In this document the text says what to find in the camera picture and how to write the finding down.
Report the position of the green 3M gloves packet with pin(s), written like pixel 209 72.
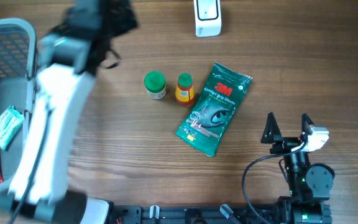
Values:
pixel 220 97

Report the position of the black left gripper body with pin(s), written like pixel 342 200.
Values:
pixel 122 20

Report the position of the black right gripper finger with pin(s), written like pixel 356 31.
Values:
pixel 306 124
pixel 271 132

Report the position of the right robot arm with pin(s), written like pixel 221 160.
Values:
pixel 309 184

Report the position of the orange sauce bottle green cap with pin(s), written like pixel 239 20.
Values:
pixel 184 93

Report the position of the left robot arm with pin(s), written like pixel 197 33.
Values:
pixel 69 57

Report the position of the green lid white jar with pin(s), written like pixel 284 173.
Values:
pixel 155 85

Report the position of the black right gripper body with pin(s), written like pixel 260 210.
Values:
pixel 285 144

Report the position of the white barcode scanner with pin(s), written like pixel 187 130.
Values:
pixel 208 21

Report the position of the mint toilet tissue packet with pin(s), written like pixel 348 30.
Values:
pixel 10 122

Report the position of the grey plastic mesh basket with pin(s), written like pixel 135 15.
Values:
pixel 18 53

